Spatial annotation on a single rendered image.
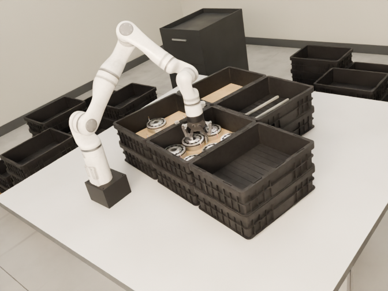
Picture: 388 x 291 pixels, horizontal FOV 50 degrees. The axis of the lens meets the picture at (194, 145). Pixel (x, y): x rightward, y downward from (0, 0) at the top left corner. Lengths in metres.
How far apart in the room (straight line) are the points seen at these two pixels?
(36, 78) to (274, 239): 3.85
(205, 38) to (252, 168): 1.94
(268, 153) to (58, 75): 3.67
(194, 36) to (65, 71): 2.13
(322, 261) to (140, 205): 0.79
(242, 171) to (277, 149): 0.20
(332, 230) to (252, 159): 0.43
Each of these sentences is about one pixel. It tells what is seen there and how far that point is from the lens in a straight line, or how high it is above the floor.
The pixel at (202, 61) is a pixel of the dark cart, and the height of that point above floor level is 0.64.
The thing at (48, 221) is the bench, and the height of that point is 0.70.
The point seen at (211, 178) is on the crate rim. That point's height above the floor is 0.92.
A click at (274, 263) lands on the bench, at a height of 0.70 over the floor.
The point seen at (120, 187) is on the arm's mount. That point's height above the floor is 0.76.
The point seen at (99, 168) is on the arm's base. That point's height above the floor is 0.89.
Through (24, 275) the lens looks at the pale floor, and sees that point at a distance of 2.88.
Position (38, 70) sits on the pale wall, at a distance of 4.96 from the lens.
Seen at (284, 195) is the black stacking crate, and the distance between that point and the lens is 1.61.
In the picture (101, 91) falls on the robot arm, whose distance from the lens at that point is 1.73.
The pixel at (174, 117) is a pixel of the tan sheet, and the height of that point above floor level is 0.83.
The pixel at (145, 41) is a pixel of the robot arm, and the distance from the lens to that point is 1.77.
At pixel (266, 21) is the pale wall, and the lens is 5.52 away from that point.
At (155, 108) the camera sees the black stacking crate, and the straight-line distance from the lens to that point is 2.16.
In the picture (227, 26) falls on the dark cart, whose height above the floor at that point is 0.81.
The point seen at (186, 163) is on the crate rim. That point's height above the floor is 0.93.
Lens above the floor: 1.79
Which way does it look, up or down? 30 degrees down
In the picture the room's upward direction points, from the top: 12 degrees counter-clockwise
